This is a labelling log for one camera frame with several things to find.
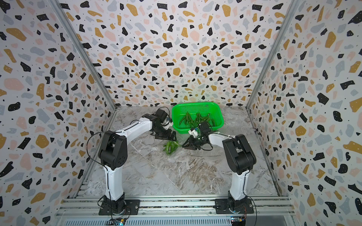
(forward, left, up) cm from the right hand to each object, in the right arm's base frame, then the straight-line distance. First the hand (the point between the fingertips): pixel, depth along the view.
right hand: (184, 147), depth 91 cm
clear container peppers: (+2, +9, -4) cm, 10 cm away
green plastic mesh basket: (+36, +6, -3) cm, 37 cm away
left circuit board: (-40, +32, -6) cm, 51 cm away
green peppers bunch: (+26, -9, -4) cm, 28 cm away
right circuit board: (-37, -29, -8) cm, 48 cm away
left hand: (+6, +8, +2) cm, 10 cm away
